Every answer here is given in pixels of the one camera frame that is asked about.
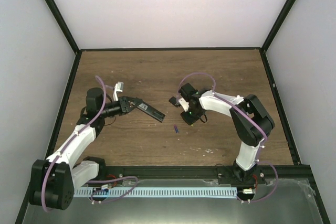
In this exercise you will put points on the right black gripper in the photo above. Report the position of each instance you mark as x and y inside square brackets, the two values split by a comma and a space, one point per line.
[189, 120]

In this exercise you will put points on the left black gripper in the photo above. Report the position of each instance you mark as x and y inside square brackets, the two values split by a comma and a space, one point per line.
[124, 102]

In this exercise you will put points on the black remote control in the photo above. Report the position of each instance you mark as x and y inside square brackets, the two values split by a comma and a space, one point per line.
[151, 111]

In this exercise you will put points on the purple battery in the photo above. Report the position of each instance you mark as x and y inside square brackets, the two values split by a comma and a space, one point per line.
[176, 129]

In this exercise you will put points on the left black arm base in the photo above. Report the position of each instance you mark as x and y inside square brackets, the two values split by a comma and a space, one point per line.
[95, 173]

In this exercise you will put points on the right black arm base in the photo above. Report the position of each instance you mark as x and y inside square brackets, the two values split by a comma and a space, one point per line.
[235, 175]

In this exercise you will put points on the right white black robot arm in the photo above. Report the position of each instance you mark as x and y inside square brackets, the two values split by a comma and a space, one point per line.
[251, 120]

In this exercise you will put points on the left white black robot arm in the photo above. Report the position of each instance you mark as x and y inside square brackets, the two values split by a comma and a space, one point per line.
[55, 179]

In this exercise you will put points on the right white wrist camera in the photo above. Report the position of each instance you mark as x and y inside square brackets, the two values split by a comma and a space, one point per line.
[184, 104]

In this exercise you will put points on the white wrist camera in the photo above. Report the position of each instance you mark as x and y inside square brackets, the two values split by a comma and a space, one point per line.
[118, 88]
[184, 104]

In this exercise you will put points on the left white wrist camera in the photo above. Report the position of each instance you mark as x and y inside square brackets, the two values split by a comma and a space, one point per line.
[118, 88]

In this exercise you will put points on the light blue slotted cable duct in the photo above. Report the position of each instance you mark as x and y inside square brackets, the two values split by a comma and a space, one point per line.
[158, 192]

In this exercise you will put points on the black aluminium frame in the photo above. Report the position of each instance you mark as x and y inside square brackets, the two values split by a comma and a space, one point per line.
[296, 171]

